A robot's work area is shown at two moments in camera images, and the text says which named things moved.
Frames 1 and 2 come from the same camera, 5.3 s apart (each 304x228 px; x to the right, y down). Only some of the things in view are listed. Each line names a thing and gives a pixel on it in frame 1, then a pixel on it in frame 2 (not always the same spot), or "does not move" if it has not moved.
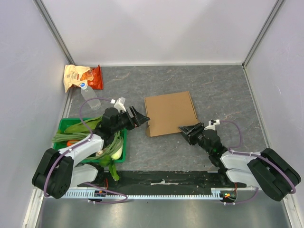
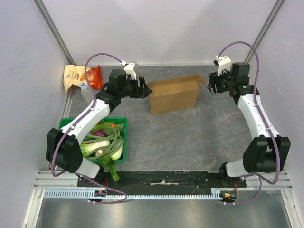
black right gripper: x=194 y=133 → x=215 y=82
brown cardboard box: x=166 y=113 → x=174 y=94
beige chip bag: x=72 y=76 does not move
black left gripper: x=137 y=119 → x=140 y=92
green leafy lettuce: x=106 y=161 does not move
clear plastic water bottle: x=90 y=95 does not move
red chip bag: x=94 y=76 does not move
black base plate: x=163 y=180 does not move
